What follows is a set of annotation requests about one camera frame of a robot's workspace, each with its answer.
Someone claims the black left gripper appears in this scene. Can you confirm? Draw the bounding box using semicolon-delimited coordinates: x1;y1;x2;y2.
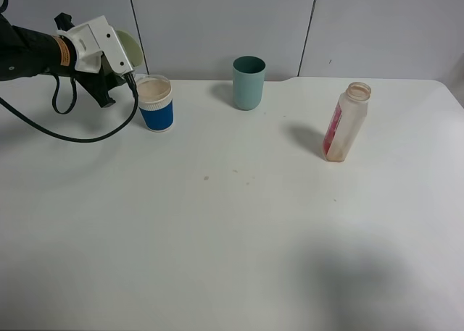
51;13;125;108

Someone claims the light green plastic cup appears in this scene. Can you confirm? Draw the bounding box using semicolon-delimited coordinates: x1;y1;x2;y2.
115;30;144;67

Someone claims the clear bottle with pink label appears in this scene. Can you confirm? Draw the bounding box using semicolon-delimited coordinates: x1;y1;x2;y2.
322;82;371;162

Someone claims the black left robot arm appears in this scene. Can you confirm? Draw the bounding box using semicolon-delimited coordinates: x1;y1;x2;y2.
1;17;125;114

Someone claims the blue ribbed paper cup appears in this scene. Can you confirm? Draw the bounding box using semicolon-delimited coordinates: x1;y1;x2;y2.
136;75;174;132

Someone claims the teal plastic cup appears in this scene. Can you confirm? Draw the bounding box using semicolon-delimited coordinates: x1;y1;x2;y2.
233;56;266;111

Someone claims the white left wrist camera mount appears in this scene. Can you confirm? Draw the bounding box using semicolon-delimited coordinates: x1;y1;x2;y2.
57;16;134;75

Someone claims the black left camera cable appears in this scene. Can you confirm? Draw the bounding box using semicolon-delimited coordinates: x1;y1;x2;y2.
0;73;141;143

